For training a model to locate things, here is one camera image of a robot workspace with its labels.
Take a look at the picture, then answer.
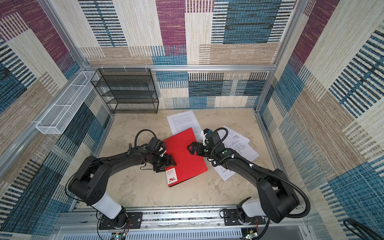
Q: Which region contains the black wire mesh shelf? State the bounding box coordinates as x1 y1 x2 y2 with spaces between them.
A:
91 68 159 114

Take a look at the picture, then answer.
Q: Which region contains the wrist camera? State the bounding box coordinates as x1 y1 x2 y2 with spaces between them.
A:
203 129 221 148
147 137 165 153

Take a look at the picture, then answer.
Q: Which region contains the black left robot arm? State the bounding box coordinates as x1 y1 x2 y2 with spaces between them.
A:
67 145 177 229

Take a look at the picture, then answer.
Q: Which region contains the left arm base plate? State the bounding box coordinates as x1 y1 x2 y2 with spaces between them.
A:
98 212 143 231

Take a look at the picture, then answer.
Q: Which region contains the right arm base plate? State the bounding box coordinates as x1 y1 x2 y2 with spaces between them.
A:
219 208 267 226

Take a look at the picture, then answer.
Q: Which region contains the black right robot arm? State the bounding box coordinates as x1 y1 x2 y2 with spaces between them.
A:
187 142 308 223

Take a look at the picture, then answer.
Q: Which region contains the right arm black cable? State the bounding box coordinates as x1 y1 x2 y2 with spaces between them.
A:
209 127 311 240

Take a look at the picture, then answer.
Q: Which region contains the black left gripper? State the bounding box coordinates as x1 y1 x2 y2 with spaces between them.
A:
152 154 178 173

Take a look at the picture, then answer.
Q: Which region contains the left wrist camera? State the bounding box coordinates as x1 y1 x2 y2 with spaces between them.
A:
147 137 165 153

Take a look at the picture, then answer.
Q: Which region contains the black object bottom right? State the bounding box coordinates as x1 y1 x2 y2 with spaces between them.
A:
343 218 384 240

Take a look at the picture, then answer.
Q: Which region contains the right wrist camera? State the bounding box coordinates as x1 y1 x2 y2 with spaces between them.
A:
203 129 221 148

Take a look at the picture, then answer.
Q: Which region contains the white text paper sheet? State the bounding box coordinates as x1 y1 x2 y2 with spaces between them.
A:
167 110 203 142

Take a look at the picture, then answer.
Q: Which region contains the aluminium front rail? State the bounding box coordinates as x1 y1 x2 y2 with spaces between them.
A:
49 205 313 240

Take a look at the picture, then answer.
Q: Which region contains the white diagram paper sheet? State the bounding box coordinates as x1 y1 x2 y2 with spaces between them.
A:
215 137 260 181

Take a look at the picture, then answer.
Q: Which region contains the white paper sheet underneath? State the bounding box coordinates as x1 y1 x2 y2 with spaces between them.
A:
223 126 250 144

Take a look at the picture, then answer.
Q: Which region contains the red folder black inside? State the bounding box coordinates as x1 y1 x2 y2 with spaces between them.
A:
164 128 208 187

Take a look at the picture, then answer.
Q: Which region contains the white wire mesh basket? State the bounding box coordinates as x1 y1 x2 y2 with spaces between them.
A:
36 71 95 135

